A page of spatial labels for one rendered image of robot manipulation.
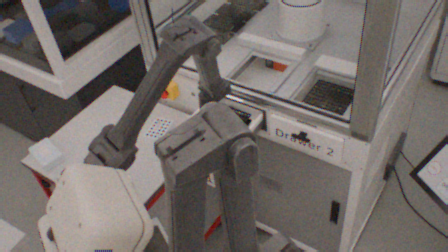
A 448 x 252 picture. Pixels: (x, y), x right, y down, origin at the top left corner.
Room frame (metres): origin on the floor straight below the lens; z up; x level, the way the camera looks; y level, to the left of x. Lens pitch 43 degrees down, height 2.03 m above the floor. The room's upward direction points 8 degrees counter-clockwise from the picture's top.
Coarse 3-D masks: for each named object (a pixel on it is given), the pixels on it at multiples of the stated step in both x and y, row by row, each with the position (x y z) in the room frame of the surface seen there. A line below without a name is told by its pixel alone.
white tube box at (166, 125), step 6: (156, 120) 1.40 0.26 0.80; (162, 120) 1.40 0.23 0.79; (168, 120) 1.38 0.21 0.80; (150, 126) 1.36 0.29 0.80; (162, 126) 1.35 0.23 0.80; (168, 126) 1.35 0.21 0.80; (174, 126) 1.38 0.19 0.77; (150, 132) 1.33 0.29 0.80; (156, 132) 1.32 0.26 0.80; (162, 132) 1.32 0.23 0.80; (144, 138) 1.31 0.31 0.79; (150, 138) 1.29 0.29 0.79
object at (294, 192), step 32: (416, 96) 1.66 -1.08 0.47; (288, 160) 1.16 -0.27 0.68; (320, 160) 1.08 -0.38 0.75; (384, 160) 1.28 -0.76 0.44; (256, 192) 1.27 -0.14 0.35; (288, 192) 1.16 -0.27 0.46; (320, 192) 1.07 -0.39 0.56; (352, 192) 0.98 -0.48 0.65; (256, 224) 1.27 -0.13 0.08; (288, 224) 1.16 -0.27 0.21; (320, 224) 1.06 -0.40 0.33; (352, 224) 0.96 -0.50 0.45
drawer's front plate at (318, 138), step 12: (276, 120) 1.16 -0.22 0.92; (288, 120) 1.14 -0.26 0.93; (288, 132) 1.13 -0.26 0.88; (312, 132) 1.07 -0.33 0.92; (324, 132) 1.05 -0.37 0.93; (300, 144) 1.10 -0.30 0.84; (312, 144) 1.07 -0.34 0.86; (324, 144) 1.04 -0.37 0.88; (336, 144) 1.01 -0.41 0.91; (324, 156) 1.03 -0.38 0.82; (336, 156) 1.01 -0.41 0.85
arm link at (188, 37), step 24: (192, 24) 0.88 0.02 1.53; (168, 48) 0.82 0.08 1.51; (192, 48) 0.81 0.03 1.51; (168, 72) 0.80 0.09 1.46; (144, 96) 0.80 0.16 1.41; (120, 120) 0.80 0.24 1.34; (144, 120) 0.80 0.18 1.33; (96, 144) 0.79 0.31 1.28; (120, 144) 0.77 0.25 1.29; (120, 168) 0.75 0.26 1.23
